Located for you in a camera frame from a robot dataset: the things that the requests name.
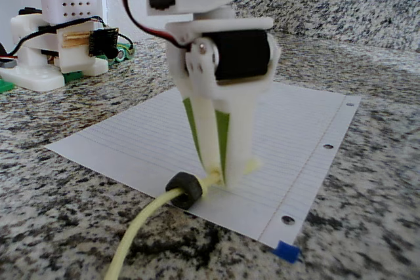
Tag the blue tape piece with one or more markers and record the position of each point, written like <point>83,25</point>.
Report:
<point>287,252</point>

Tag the green base clamp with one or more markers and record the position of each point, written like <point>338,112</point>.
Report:
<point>73,76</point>
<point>5,86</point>

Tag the green round connectors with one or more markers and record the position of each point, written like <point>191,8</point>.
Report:
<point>120,57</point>

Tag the lined paper sheet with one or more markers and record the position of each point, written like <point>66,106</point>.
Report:
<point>279,149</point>

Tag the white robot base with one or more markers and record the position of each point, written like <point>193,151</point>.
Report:
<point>33,76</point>

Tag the black controller board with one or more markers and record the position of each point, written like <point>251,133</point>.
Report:
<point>103,40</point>

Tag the black power plug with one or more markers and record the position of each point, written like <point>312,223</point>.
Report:
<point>112,52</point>

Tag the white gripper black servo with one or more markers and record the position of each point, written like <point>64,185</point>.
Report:
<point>241,55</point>

